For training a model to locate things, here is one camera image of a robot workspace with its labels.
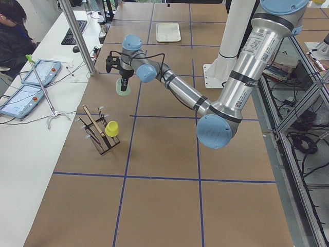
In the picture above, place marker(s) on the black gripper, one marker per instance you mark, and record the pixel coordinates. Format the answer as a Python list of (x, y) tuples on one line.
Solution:
[(125, 73)]

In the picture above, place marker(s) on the pale green cup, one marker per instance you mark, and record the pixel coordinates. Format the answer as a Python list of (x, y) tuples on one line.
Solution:
[(119, 91)]

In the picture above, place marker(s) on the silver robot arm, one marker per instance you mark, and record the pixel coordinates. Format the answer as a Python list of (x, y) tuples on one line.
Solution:
[(272, 22)]

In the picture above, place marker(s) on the yellow cup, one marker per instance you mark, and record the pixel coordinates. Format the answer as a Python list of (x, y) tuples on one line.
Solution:
[(112, 129)]

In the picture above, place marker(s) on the metal cup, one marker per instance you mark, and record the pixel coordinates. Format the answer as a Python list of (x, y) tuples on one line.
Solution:
[(103, 28)]

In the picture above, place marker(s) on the cream bear tray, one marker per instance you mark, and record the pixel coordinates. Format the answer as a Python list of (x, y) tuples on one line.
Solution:
[(168, 32)]

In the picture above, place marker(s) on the black computer mouse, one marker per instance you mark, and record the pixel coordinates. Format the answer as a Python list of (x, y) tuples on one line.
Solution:
[(75, 49)]

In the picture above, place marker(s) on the upper teach pendant tablet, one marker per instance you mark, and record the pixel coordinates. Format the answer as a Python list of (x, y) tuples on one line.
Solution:
[(47, 71)]

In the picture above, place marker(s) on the teach pendant tablet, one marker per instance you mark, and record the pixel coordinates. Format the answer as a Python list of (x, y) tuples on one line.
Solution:
[(23, 101), (47, 71)]

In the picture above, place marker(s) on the lower teach pendant tablet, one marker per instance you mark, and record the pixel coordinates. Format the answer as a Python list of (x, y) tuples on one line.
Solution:
[(23, 101)]

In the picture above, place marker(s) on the person in black jacket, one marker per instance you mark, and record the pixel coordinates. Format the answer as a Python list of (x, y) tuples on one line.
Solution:
[(15, 40)]

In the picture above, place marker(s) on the stack of books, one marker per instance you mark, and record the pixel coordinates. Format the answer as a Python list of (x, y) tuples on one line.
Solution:
[(282, 67)]

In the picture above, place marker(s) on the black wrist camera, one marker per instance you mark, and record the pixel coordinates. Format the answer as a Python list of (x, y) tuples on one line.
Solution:
[(112, 62)]

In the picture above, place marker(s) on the wooden rack handle bar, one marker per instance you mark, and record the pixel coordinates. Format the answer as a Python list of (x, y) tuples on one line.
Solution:
[(93, 120)]

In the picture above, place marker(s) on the black wire cup rack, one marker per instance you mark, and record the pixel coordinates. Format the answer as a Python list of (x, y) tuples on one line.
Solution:
[(102, 144)]

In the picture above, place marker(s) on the aluminium frame post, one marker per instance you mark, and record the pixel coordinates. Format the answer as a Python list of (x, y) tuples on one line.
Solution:
[(77, 33)]

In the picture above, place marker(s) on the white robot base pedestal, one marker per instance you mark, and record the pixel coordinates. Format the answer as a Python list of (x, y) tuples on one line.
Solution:
[(239, 14)]

